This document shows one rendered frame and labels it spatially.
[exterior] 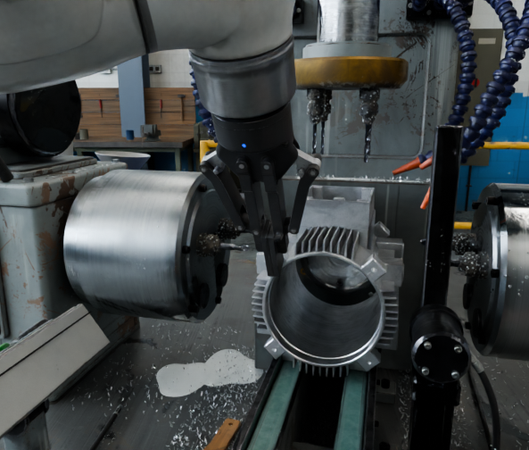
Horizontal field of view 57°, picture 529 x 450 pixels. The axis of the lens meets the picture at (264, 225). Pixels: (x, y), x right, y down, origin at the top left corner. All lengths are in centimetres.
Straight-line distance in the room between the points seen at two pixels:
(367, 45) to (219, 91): 34
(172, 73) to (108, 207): 533
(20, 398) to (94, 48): 27
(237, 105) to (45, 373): 27
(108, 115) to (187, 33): 569
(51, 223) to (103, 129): 528
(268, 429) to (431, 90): 65
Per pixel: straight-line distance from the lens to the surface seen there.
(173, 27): 38
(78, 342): 49
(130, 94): 586
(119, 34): 37
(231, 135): 45
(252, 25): 39
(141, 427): 82
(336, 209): 68
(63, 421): 87
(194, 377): 92
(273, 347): 68
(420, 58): 97
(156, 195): 75
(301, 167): 50
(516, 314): 68
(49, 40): 35
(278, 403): 64
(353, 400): 65
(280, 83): 42
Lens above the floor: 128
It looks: 14 degrees down
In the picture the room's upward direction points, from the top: straight up
